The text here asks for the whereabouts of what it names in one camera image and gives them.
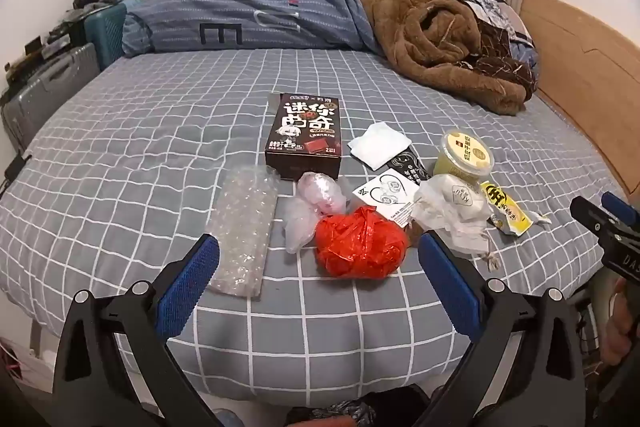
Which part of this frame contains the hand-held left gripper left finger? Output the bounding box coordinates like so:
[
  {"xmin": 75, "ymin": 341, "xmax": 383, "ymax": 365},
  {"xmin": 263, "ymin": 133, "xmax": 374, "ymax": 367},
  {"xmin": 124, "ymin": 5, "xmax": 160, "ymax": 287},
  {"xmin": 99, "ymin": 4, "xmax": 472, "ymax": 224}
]
[{"xmin": 52, "ymin": 233, "xmax": 221, "ymax": 427}]

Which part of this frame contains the blue striped duvet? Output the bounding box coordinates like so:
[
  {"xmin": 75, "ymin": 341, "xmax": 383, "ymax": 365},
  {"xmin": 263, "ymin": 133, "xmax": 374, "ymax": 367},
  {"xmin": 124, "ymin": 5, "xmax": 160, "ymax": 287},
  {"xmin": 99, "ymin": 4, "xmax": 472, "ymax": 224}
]
[{"xmin": 121, "ymin": 0, "xmax": 401, "ymax": 58}]

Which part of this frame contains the grey checked bed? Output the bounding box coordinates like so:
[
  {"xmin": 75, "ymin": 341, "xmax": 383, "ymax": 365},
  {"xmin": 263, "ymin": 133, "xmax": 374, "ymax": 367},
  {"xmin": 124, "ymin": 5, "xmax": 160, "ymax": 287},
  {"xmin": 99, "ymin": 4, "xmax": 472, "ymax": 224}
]
[{"xmin": 0, "ymin": 47, "xmax": 631, "ymax": 408}]

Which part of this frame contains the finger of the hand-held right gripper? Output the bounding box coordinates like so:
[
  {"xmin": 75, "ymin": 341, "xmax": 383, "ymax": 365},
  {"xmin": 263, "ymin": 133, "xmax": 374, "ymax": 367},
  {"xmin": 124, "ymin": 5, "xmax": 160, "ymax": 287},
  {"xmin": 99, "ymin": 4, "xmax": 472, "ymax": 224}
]
[
  {"xmin": 570, "ymin": 196, "xmax": 618, "ymax": 240},
  {"xmin": 601, "ymin": 192, "xmax": 640, "ymax": 230}
]

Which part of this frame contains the red cable bundle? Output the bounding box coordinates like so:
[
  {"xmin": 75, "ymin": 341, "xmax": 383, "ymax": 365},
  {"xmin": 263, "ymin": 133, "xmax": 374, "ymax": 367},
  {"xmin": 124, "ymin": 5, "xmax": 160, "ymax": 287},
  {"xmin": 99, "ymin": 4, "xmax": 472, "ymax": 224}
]
[{"xmin": 0, "ymin": 342, "xmax": 21, "ymax": 370}]

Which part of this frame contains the black power adapter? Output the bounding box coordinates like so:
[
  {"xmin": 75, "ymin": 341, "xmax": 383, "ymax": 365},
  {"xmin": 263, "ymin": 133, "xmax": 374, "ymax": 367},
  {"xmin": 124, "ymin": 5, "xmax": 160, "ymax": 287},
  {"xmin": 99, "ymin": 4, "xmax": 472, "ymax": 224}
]
[{"xmin": 2, "ymin": 152, "xmax": 28, "ymax": 182}]

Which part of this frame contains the person's right hand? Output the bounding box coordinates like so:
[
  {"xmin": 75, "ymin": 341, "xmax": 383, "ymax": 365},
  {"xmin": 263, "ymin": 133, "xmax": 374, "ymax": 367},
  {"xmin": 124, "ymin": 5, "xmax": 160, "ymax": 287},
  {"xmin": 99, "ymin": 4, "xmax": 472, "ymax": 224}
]
[{"xmin": 600, "ymin": 282, "xmax": 640, "ymax": 368}]

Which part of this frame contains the white tissue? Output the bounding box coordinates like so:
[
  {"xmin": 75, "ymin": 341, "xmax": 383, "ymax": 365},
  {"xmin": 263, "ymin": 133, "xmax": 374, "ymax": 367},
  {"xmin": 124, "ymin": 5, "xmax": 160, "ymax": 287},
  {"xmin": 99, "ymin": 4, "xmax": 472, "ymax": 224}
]
[{"xmin": 347, "ymin": 122, "xmax": 411, "ymax": 170}]

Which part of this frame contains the clear pinkish plastic bag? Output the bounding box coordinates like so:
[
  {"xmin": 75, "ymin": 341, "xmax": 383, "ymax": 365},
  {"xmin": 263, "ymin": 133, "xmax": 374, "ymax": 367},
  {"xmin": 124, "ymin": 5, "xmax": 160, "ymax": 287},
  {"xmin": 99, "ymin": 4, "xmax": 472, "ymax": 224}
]
[{"xmin": 282, "ymin": 172, "xmax": 348, "ymax": 254}]

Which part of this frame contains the red plastic bag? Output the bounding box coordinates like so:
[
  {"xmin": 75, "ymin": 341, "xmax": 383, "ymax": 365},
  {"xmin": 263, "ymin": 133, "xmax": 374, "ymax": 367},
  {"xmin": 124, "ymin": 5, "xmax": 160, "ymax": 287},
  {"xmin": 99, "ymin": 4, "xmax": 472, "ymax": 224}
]
[{"xmin": 314, "ymin": 207, "xmax": 410, "ymax": 280}]

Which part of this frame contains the white earphone box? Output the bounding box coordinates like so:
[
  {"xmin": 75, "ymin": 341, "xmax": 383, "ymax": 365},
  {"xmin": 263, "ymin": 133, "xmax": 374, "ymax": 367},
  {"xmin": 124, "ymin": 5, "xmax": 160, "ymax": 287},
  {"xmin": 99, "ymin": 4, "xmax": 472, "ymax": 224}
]
[{"xmin": 351, "ymin": 174, "xmax": 421, "ymax": 228}]

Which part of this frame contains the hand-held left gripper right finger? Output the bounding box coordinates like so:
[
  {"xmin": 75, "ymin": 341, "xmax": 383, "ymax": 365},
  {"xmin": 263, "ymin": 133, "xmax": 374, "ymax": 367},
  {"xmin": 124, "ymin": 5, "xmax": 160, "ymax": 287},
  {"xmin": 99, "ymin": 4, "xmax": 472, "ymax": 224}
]
[{"xmin": 417, "ymin": 231, "xmax": 586, "ymax": 427}]

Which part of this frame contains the yellow snack wrapper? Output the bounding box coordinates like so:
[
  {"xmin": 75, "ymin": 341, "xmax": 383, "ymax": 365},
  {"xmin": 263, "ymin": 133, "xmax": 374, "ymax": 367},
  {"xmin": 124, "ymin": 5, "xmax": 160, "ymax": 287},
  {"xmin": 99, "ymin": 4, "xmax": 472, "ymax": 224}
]
[{"xmin": 479, "ymin": 179, "xmax": 551, "ymax": 238}]

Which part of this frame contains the wooden headboard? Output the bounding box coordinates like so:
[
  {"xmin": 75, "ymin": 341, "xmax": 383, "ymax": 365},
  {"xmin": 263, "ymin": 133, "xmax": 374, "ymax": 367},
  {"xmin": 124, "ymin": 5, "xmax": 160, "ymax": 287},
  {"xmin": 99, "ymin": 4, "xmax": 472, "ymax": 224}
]
[{"xmin": 520, "ymin": 0, "xmax": 640, "ymax": 208}]

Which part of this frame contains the dark brown cookie box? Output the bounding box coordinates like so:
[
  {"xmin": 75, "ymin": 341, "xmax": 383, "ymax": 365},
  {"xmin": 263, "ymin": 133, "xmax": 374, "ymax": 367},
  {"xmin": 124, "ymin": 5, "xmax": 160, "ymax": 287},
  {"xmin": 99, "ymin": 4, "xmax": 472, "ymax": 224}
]
[{"xmin": 264, "ymin": 93, "xmax": 347, "ymax": 182}]

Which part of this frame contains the black printed packet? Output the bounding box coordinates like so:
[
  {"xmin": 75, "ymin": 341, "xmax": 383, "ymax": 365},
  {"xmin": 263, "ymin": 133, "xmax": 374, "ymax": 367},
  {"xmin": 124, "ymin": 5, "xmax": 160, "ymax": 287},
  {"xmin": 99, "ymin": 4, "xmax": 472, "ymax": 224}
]
[{"xmin": 382, "ymin": 144, "xmax": 432, "ymax": 188}]

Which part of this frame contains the yellow-green lidded cup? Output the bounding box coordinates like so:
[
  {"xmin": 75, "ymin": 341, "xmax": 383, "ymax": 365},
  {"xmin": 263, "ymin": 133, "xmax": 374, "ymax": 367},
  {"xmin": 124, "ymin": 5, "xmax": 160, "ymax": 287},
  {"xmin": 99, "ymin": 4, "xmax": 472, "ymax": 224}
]
[{"xmin": 434, "ymin": 128, "xmax": 495, "ymax": 182}]

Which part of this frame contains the teal suitcase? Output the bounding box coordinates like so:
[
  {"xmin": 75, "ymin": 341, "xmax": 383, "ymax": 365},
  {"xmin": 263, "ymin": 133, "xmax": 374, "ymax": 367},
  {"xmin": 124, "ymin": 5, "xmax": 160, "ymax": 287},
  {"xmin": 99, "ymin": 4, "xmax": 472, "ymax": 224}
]
[{"xmin": 82, "ymin": 2, "xmax": 128, "ymax": 72}]

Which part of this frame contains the printed pillow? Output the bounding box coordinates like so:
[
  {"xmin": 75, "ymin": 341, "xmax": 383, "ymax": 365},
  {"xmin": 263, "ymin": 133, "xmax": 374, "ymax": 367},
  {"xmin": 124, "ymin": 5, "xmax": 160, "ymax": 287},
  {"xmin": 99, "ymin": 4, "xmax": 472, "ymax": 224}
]
[{"xmin": 452, "ymin": 0, "xmax": 541, "ymax": 92}]

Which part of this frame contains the grey suitcase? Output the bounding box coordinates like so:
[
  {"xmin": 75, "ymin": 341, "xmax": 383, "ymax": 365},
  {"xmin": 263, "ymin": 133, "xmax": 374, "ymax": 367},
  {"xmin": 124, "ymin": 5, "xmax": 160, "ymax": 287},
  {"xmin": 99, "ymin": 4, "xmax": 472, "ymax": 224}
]
[{"xmin": 0, "ymin": 43, "xmax": 101, "ymax": 152}]

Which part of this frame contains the clear bubble wrap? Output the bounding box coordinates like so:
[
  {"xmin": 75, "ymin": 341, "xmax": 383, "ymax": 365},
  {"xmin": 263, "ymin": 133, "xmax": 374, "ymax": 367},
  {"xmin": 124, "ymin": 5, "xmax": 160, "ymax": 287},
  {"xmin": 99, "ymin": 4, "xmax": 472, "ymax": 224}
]
[{"xmin": 205, "ymin": 167, "xmax": 280, "ymax": 300}]

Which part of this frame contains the white plastic bag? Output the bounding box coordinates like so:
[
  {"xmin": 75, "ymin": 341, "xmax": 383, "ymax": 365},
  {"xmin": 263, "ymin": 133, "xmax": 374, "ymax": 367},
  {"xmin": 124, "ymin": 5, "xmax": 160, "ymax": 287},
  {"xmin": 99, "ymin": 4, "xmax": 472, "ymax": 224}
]
[{"xmin": 411, "ymin": 173, "xmax": 501, "ymax": 270}]

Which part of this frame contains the brown fleece robe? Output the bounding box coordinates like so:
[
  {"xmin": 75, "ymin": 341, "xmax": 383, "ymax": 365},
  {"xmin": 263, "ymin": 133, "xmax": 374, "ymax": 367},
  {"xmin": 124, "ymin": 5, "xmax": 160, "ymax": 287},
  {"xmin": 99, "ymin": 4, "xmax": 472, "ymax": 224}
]
[{"xmin": 357, "ymin": 0, "xmax": 538, "ymax": 115}]

